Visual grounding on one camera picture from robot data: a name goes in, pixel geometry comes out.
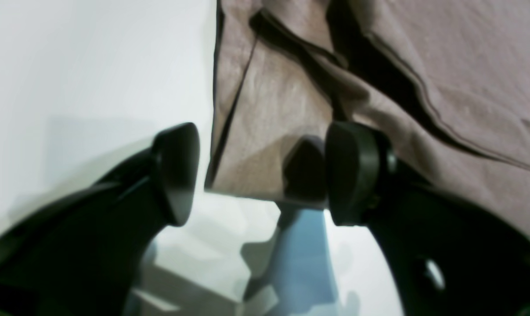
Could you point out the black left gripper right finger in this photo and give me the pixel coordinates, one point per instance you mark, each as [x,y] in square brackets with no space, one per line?
[448,256]

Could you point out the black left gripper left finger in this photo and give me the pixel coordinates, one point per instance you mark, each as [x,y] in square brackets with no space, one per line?
[78,256]

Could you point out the mauve T-shirt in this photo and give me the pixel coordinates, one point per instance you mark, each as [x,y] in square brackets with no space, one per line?
[447,81]

